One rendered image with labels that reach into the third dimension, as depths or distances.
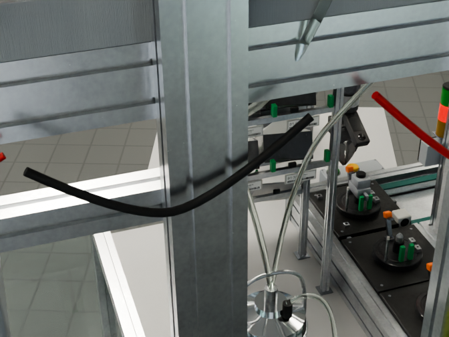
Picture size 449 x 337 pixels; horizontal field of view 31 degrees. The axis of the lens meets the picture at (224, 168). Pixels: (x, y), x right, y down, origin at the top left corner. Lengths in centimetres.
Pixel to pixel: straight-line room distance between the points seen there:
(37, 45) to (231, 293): 39
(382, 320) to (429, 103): 323
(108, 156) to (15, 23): 387
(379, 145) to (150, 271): 108
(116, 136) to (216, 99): 402
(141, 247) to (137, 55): 174
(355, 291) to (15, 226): 147
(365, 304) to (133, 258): 74
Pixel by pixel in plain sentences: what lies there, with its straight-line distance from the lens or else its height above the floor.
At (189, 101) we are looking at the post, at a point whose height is 204.
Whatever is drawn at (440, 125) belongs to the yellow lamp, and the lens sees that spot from 235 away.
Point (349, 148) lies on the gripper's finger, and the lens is 254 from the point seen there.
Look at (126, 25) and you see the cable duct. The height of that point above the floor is 212.
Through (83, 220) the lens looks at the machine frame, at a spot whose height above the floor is 189.
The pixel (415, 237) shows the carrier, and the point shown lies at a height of 97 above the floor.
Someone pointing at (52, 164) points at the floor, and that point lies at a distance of 465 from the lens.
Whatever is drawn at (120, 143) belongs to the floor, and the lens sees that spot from 477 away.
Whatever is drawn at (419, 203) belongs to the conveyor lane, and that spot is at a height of 92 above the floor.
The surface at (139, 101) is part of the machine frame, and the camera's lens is 87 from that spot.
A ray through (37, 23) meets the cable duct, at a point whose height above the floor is 213.
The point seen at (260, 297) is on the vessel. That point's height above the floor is 144.
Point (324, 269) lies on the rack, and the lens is 232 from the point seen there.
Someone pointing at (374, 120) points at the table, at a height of 86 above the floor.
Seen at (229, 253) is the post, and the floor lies 183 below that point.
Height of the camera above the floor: 243
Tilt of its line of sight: 33 degrees down
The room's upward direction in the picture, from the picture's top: 1 degrees counter-clockwise
